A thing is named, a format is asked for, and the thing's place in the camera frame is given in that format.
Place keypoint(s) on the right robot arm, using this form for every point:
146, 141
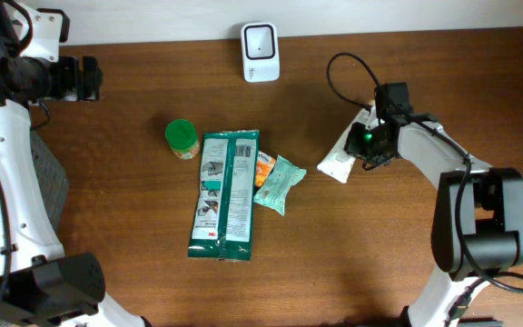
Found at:
477, 229

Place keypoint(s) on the mint green snack packet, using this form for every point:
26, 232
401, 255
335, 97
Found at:
282, 178

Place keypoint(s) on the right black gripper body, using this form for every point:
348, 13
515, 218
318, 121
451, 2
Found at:
361, 143

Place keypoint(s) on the green lid jar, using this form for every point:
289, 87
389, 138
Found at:
182, 138

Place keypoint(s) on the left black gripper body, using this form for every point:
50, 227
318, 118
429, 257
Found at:
74, 77

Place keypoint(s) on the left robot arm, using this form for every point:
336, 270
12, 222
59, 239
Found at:
39, 284

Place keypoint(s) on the grey plastic mesh basket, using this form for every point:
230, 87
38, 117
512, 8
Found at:
52, 179

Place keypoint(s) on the white tube package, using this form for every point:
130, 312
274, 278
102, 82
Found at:
337, 164

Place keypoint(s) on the green white wipes pack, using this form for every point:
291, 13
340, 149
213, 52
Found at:
223, 220

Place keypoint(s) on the orange tissue packet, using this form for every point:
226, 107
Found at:
264, 166

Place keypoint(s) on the white barcode scanner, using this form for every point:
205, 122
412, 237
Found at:
260, 52

